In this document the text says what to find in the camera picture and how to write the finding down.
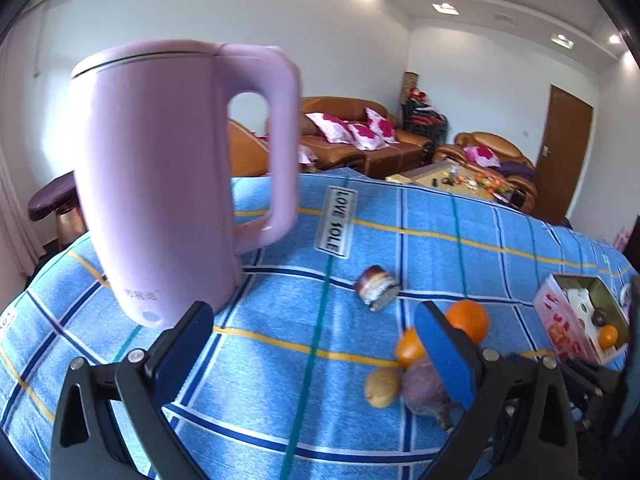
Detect large orange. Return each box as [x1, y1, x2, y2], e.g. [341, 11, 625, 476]
[445, 300, 490, 345]

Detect white curtain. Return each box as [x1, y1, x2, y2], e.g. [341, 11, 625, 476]
[0, 152, 47, 287]

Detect dark purple cloth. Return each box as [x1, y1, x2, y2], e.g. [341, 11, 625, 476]
[497, 160, 536, 181]

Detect pink electric kettle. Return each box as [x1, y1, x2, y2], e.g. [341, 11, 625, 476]
[67, 41, 302, 330]

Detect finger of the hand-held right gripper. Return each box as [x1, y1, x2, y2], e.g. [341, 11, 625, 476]
[567, 400, 621, 435]
[556, 357, 626, 402]

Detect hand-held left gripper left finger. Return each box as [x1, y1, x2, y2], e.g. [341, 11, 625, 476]
[50, 301, 221, 480]

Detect pink floral pillow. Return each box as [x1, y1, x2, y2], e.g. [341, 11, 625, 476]
[305, 111, 354, 144]
[365, 107, 399, 144]
[347, 122, 389, 151]
[462, 146, 501, 167]

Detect brown kiwi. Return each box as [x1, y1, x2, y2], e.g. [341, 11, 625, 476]
[364, 367, 403, 409]

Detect blue plaid tablecloth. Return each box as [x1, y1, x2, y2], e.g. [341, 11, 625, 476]
[0, 167, 640, 480]

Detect purple cushioned stool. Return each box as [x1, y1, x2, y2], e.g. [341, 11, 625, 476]
[27, 170, 89, 252]

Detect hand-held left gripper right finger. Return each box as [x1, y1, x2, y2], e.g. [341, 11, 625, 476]
[414, 301, 582, 480]

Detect pink floral blanket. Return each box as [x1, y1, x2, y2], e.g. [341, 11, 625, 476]
[297, 142, 319, 174]

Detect purple fig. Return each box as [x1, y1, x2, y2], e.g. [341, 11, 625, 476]
[401, 357, 459, 431]

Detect brown leather wide armchair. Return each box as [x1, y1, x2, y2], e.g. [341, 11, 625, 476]
[435, 131, 539, 211]

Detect black red stacked chairs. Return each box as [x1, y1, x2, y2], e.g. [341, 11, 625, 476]
[400, 97, 449, 139]

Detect colourful snack pile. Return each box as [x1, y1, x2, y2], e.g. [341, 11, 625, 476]
[465, 170, 516, 194]

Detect orange-brown leather armchair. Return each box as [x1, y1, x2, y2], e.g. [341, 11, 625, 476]
[227, 119, 274, 177]

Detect brown wooden door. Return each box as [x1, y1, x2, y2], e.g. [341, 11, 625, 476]
[535, 84, 596, 224]

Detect pink tin box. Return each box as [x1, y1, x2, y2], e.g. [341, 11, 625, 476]
[531, 273, 632, 365]

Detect brown leather three-seat sofa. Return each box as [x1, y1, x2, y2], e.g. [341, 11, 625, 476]
[265, 96, 434, 171]

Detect wooden coffee table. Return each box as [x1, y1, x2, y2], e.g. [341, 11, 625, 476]
[385, 160, 521, 206]

